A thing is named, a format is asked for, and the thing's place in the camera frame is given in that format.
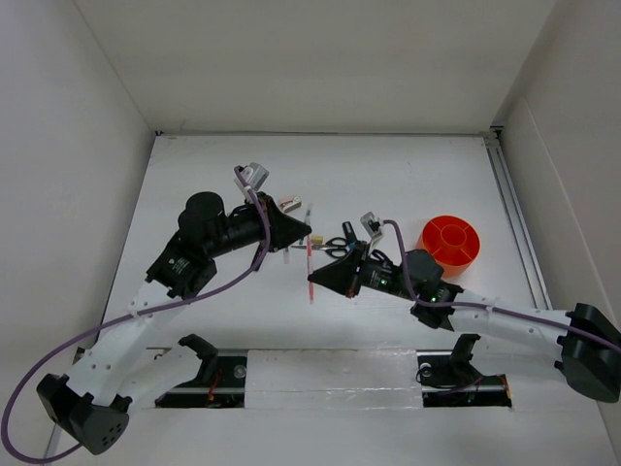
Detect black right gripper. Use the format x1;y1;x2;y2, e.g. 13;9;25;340
309;241;418;302

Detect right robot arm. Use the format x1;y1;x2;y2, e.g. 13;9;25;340
308;242;620;403

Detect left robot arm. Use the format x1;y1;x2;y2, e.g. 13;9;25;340
37;192;311;455

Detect blue and black highlighter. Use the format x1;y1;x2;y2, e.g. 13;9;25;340
342;221;358;247

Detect orange round pen holder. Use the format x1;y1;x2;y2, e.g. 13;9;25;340
416;216;481;278

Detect black handled scissors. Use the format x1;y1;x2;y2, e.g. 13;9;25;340
289;236;348;259

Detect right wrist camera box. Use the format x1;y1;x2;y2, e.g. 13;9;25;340
360;212;384;250

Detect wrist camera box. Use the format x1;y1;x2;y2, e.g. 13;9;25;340
360;212;384;250
234;162;270;191

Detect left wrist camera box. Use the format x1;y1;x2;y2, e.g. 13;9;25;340
234;162;270;191

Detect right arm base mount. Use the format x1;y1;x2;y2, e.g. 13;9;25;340
414;334;512;409

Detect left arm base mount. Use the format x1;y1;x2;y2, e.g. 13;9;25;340
155;334;248;410

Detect aluminium rail right side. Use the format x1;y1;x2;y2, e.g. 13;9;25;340
481;127;553;310

